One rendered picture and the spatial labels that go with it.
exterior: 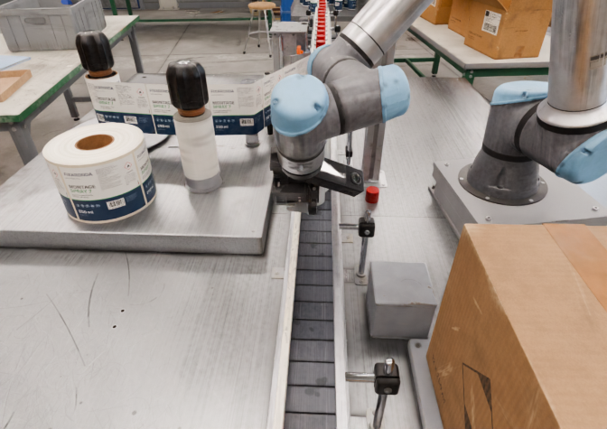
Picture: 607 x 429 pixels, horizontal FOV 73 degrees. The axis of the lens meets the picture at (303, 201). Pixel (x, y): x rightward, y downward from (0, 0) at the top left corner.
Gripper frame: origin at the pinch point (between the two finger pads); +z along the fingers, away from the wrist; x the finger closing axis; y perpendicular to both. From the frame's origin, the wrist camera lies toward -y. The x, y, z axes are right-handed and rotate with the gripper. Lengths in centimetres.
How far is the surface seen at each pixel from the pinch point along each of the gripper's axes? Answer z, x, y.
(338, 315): -16.9, 24.2, -4.0
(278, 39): 15, -63, 12
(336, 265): -11.9, 15.4, -4.0
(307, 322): -7.3, 23.9, 0.5
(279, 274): 4.4, 12.8, 6.7
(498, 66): 93, -128, -95
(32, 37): 84, -137, 159
